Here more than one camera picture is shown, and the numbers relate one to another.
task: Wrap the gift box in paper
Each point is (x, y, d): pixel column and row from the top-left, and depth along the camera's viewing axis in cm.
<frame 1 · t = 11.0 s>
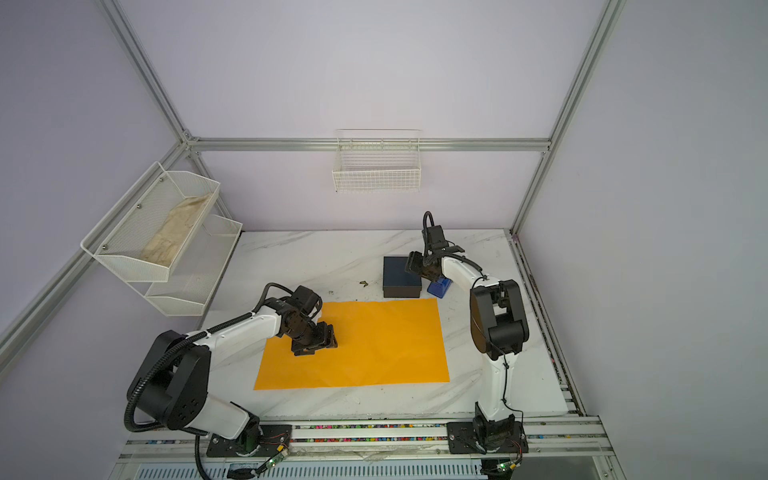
left hand: (324, 349, 86), fingers open
right hand: (411, 266, 99), fingers open
orange wrapping paper sheet: (378, 342, 94), on the table
dark navy gift box: (397, 282, 100), point 6 cm above the table
white mesh lower shelf: (185, 257, 74), point 31 cm above the table
beige cloth in shelf: (162, 247, 76), point 31 cm above the table

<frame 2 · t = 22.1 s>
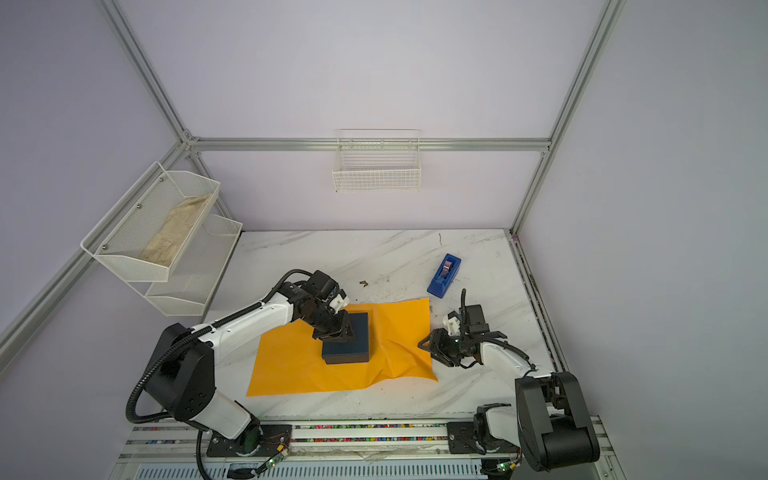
left hand: (349, 340, 81), fingers open
right hand: (422, 348, 85), fingers open
dark navy gift box: (353, 351, 83), point 7 cm above the table
pink tape roll: (446, 266, 103), point 8 cm above the table
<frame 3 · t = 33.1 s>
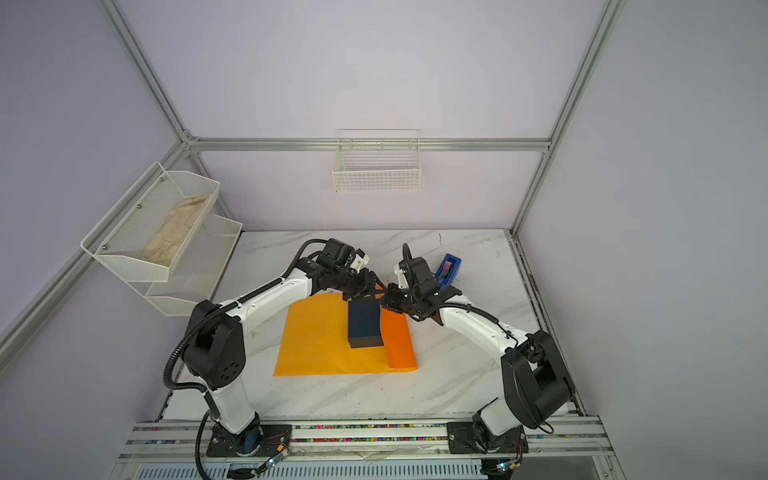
left hand: (380, 293, 84), fingers open
right hand: (375, 300, 83), fingers closed
orange wrapping paper sheet: (315, 340, 92), on the table
dark navy gift box: (364, 323, 83), point 13 cm above the table
the other named things where they were.

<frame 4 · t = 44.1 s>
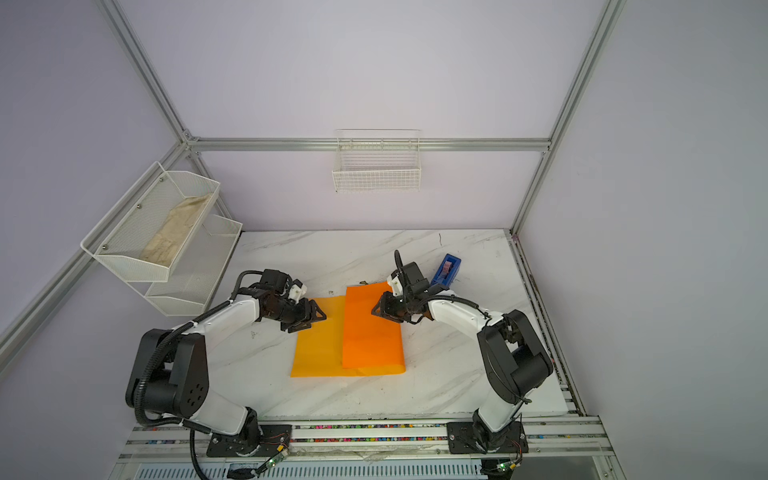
left hand: (316, 322, 88), fingers open
right hand: (373, 312, 87), fingers open
orange wrapping paper sheet: (352, 340, 82), point 11 cm above the table
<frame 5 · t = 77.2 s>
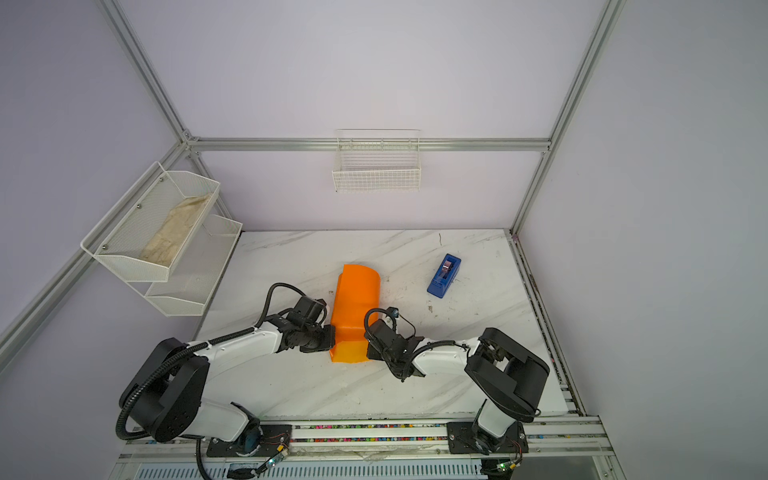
left hand: (332, 344, 88), fingers closed
right hand: (369, 345, 88), fingers closed
orange wrapping paper sheet: (356, 311, 91), point 8 cm above the table
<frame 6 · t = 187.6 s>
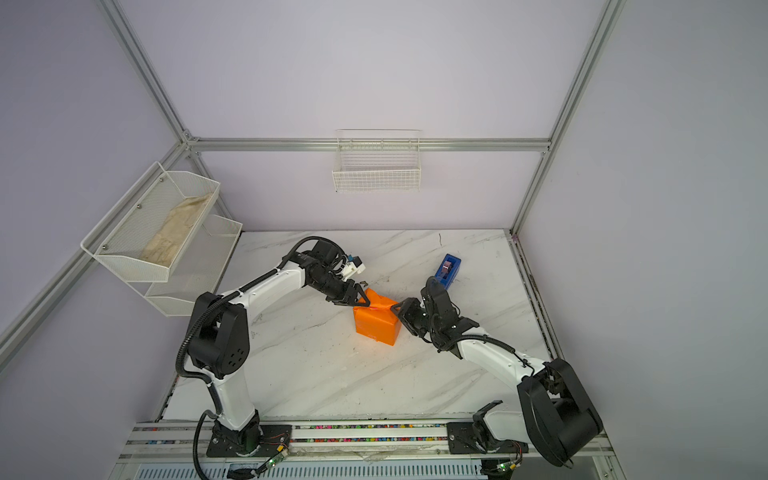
left hand: (361, 306, 85), fingers open
right hand: (391, 310, 84), fingers open
orange wrapping paper sheet: (377, 321, 85), point 11 cm above the table
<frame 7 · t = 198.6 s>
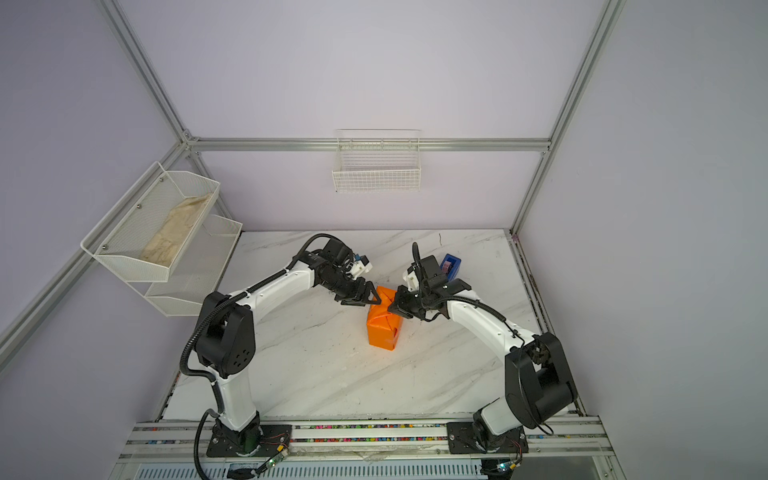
left hand: (370, 304, 85), fingers open
right hand: (386, 307, 82), fingers closed
orange wrapping paper sheet: (382, 325, 82), point 13 cm above the table
